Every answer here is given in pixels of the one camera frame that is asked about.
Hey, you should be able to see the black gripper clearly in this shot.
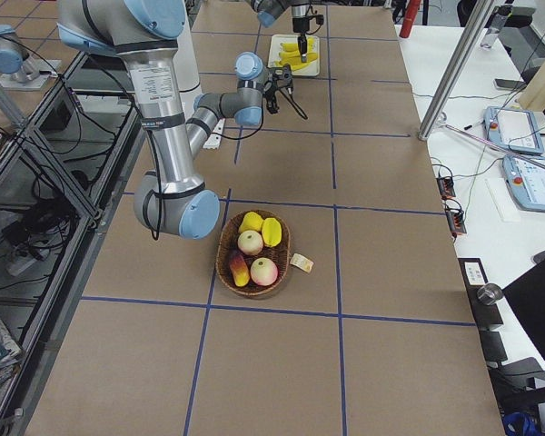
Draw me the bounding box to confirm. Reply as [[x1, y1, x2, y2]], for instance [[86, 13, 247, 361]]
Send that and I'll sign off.
[[263, 75, 279, 114], [292, 4, 310, 63]]

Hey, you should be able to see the yellow banana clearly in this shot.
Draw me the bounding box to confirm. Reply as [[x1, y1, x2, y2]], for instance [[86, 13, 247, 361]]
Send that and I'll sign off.
[[278, 50, 318, 64], [297, 35, 309, 57], [280, 42, 299, 52], [274, 57, 318, 71]]

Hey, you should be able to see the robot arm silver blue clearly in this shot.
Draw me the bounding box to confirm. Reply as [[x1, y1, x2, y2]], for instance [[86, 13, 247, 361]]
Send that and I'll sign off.
[[57, 1, 271, 239], [0, 1, 312, 103]]

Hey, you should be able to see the white bear tray plate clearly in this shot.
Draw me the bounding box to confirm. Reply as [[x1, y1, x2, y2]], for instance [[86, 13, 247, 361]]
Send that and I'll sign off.
[[267, 35, 321, 77]]

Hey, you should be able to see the woven brown basket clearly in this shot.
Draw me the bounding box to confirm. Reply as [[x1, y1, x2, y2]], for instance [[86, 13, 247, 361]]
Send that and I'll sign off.
[[215, 210, 291, 298]]

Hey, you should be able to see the red cylinder bottle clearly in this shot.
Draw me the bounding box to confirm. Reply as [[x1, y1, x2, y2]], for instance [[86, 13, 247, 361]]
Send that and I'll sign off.
[[399, 0, 421, 39]]

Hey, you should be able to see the yellow lemon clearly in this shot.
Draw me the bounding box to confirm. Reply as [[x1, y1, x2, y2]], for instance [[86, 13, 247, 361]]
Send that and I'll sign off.
[[238, 211, 264, 233]]

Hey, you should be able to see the yellow starfruit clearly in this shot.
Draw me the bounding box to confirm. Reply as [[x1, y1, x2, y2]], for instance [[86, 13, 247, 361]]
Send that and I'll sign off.
[[261, 217, 282, 247]]

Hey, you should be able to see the red green apple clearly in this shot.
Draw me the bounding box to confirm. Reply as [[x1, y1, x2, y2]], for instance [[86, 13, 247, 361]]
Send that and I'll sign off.
[[237, 230, 263, 256], [250, 257, 278, 286]]

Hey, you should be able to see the paper price tag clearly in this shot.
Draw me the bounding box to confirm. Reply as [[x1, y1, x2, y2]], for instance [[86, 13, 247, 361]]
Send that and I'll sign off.
[[290, 253, 314, 273]]

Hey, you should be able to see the orange yellow mango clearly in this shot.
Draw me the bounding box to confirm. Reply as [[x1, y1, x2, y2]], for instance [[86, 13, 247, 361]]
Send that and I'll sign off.
[[228, 251, 251, 287]]

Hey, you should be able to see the upper teach pendant tablet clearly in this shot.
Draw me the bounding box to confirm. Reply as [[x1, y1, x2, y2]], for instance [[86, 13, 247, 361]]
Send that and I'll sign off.
[[483, 106, 544, 155]]

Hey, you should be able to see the teach pendant tablet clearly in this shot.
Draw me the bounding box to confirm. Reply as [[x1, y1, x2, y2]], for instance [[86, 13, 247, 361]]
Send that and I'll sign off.
[[483, 106, 544, 155], [502, 156, 545, 213]]

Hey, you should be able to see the lower teach pendant tablet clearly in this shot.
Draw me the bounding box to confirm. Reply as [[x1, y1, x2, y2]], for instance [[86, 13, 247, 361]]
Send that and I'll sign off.
[[502, 156, 545, 213]]

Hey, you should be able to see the black computer mouse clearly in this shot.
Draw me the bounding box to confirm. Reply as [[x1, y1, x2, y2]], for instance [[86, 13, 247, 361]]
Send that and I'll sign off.
[[532, 250, 545, 264]]

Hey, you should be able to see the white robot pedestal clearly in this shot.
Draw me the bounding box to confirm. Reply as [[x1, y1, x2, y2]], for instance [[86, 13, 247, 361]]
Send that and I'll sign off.
[[176, 0, 223, 150]]

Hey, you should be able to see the aluminium frame post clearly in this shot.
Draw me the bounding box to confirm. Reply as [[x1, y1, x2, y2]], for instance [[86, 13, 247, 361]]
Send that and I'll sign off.
[[418, 0, 494, 141]]

